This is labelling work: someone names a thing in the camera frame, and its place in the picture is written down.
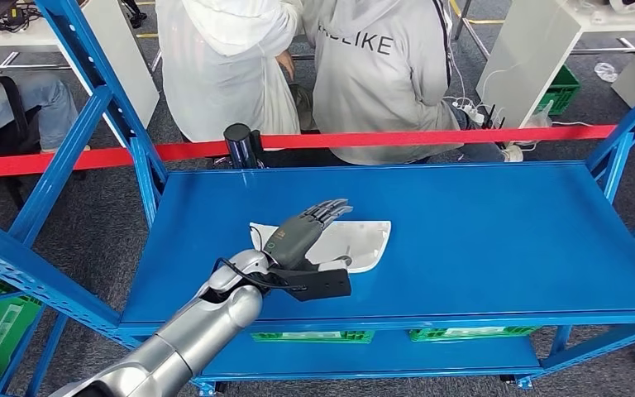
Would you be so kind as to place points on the red barrier belt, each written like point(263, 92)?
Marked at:
point(405, 137)

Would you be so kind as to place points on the clear plastic wrap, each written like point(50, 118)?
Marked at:
point(605, 72)

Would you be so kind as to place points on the white power strip with plugs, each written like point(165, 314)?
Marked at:
point(473, 114)

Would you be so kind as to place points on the person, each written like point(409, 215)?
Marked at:
point(54, 109)
point(224, 71)
point(383, 93)

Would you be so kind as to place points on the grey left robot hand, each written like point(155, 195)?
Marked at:
point(293, 241)

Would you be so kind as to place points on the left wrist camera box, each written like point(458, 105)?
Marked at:
point(323, 285)

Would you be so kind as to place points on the black barrier post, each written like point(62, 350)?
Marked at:
point(239, 145)

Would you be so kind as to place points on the white plastic part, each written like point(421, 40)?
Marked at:
point(361, 241)

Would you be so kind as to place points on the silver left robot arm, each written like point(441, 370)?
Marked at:
point(208, 323)

